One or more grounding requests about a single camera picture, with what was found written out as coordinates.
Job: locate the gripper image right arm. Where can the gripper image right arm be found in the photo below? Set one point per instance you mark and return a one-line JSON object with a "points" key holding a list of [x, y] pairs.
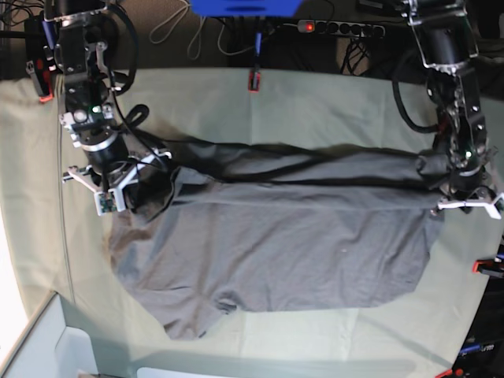
{"points": [[457, 185]]}

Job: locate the gripper image left arm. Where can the gripper image left arm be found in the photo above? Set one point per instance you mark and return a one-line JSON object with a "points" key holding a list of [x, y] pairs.
{"points": [[113, 199]]}

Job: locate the grey t-shirt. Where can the grey t-shirt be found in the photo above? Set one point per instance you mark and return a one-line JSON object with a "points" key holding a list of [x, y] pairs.
{"points": [[276, 228]]}

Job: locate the red black clamp right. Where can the red black clamp right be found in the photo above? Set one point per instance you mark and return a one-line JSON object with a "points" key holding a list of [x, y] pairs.
{"points": [[490, 267]]}

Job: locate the red black clamp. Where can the red black clamp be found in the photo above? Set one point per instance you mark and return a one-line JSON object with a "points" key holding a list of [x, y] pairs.
{"points": [[490, 267], [254, 74], [39, 48]]}

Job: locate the light green table cloth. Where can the light green table cloth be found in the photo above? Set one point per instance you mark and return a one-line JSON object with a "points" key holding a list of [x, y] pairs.
{"points": [[56, 239]]}

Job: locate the red black clamp left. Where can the red black clamp left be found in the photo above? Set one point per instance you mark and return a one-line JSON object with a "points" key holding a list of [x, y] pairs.
{"points": [[39, 48]]}

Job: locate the red black clamp middle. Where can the red black clamp middle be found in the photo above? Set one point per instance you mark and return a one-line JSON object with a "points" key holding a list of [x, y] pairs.
{"points": [[254, 74]]}

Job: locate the blue box top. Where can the blue box top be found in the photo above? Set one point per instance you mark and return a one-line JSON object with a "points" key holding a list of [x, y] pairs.
{"points": [[245, 8]]}

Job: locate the black power strip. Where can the black power strip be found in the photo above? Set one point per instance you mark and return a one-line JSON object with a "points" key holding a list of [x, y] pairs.
{"points": [[342, 29]]}

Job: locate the red clamp bottom right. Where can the red clamp bottom right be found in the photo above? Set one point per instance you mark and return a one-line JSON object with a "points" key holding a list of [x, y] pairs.
{"points": [[452, 373]]}

